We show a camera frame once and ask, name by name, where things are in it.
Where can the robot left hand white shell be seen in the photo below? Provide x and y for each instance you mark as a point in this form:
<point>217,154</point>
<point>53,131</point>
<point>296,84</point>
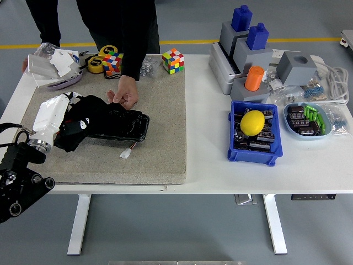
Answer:
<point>49,116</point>

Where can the person's left hand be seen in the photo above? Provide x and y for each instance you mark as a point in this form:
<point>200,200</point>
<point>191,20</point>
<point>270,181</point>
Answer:
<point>127,90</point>

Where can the person's right hand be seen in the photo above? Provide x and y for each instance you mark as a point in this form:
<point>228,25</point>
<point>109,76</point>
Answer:
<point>25,64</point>

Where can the black glossy panel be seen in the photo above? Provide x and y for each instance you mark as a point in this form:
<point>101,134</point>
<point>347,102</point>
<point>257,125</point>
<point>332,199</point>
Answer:
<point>129,127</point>

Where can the black rag with red tag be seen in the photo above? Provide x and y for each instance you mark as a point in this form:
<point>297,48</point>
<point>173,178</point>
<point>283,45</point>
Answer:
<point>93,110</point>

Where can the person's right forearm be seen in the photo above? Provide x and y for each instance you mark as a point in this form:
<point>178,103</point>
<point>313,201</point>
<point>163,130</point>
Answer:
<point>49,30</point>

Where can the person's left forearm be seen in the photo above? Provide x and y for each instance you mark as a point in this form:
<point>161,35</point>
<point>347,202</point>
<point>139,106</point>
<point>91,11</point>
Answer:
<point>135,60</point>

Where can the black table control panel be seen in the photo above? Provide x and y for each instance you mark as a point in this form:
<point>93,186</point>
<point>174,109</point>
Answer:
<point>313,197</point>

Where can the clear plastic bag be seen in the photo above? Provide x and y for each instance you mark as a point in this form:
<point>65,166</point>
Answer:
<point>45,49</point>

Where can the multicolour puzzle cube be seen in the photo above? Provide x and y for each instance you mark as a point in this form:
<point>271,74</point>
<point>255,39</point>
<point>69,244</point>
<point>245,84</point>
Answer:
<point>173,61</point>
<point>113,63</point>

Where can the bag of metal screws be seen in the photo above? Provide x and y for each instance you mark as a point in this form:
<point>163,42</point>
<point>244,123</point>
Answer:
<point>150,67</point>

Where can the purple tray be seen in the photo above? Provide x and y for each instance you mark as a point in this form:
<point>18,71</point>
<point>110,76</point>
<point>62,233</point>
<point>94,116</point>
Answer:
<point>69,82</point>

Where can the white paper card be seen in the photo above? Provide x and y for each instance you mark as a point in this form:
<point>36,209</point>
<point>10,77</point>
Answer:
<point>64,62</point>

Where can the small blue tool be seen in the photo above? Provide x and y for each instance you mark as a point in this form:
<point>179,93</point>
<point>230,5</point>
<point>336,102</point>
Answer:
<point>78,56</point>

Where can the person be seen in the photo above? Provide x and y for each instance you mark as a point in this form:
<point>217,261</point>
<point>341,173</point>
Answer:
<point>115,16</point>

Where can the grey-brown mat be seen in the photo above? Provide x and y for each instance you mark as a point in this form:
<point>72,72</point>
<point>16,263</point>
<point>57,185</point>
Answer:
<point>110,165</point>

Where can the white table leg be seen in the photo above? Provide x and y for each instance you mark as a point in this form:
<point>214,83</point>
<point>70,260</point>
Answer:
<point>78,223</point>
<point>275,223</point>

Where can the black round capacitor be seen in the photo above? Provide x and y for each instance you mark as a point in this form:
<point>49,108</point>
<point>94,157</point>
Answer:
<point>239,135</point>

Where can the low grey block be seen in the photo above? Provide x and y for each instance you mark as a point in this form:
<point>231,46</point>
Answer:
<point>248,96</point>

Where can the orange cylinder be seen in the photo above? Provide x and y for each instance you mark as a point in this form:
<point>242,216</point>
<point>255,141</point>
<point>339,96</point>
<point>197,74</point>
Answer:
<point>254,78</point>

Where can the yellow lemon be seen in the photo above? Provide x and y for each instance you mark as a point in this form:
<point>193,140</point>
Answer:
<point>252,122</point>

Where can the blue bottle block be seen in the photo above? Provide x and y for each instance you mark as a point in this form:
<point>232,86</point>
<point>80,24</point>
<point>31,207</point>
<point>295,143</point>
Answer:
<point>257,37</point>
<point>241,18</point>

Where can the blue plastic bin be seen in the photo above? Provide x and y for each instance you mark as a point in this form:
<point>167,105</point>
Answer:
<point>251,157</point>

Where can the bag of small white parts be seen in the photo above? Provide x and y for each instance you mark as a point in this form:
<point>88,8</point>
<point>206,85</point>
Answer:
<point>273,80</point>

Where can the white power strip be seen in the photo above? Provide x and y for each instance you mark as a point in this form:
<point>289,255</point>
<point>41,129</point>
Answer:
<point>277,56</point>

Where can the clear bag with plug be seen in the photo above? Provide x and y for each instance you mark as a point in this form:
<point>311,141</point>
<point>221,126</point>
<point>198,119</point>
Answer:
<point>286,96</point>

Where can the dark brown capacitor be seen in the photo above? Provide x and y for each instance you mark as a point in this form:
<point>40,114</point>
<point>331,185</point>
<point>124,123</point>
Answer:
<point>310,129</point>
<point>299,123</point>
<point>296,116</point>
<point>295,109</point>

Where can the grey block with round hole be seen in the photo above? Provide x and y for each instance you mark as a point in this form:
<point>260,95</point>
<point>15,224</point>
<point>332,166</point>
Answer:
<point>296,71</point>

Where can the light blue tray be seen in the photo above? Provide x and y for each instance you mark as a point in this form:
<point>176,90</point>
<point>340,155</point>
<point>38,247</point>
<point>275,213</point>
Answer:
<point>292,132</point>

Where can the green battery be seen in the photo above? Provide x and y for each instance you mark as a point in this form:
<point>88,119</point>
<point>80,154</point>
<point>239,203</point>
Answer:
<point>311,107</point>
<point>323,128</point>
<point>306,113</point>
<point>320,118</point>
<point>310,115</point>

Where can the bag of blue resistors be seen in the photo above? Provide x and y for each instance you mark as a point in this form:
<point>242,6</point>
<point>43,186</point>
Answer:
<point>315,91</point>
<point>337,121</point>

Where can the light grey enclosure box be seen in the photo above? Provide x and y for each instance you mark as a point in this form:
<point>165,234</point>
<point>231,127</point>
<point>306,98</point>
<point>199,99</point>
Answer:
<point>220,74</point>

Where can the metal table bracket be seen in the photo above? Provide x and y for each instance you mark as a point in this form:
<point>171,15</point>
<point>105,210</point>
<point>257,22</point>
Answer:
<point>245,199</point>

